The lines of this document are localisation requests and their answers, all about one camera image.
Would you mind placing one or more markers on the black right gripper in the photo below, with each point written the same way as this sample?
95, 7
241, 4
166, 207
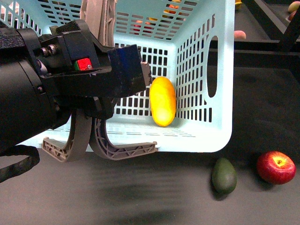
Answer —
75, 71

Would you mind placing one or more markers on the yellow mango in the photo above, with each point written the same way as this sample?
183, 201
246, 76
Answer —
162, 101

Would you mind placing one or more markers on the light blue plastic basket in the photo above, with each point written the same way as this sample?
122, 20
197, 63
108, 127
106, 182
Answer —
190, 42

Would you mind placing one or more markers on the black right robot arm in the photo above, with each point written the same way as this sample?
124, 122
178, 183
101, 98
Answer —
22, 113

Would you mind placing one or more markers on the pale peach front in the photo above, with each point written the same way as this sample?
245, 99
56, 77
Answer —
239, 34

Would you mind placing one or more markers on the dark green avocado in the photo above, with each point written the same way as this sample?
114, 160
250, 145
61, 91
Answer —
224, 176

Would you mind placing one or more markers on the red apple front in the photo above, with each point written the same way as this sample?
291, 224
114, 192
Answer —
275, 168

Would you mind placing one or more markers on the red fruit right shelf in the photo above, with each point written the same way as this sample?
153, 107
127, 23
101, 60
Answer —
291, 15

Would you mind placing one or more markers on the peach on right shelf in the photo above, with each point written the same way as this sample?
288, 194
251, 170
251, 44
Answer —
293, 6

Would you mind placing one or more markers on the black metal shelf post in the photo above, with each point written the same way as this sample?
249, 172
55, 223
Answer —
291, 34

